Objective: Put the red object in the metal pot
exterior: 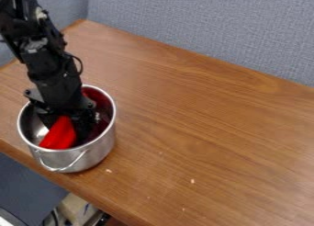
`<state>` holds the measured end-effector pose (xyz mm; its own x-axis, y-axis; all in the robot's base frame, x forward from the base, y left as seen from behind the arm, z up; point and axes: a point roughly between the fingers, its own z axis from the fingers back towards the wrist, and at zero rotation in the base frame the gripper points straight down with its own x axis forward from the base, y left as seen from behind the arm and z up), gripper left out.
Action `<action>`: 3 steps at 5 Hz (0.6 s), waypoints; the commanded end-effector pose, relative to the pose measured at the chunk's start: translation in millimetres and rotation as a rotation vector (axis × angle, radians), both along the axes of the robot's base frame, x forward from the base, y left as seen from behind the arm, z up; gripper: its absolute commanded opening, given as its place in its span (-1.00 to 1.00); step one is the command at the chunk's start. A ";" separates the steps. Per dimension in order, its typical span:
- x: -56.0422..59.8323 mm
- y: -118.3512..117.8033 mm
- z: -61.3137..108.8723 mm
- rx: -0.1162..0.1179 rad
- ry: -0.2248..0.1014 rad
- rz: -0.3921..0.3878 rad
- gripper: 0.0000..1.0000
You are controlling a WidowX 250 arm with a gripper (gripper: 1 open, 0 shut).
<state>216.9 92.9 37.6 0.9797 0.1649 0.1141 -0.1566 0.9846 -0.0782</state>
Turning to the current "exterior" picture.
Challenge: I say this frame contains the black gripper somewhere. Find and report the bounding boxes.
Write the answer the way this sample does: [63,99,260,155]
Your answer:
[24,56,99,145]

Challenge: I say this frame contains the red plastic block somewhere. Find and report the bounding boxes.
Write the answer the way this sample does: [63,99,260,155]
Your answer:
[39,116,76,150]

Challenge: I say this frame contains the beige box under table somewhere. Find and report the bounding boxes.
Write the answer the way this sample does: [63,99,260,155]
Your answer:
[41,192,111,226]

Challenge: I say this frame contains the metal pot with handle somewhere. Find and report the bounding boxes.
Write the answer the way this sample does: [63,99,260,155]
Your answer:
[17,85,116,173]

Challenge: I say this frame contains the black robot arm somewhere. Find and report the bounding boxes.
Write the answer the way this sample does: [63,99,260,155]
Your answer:
[0,0,96,144]

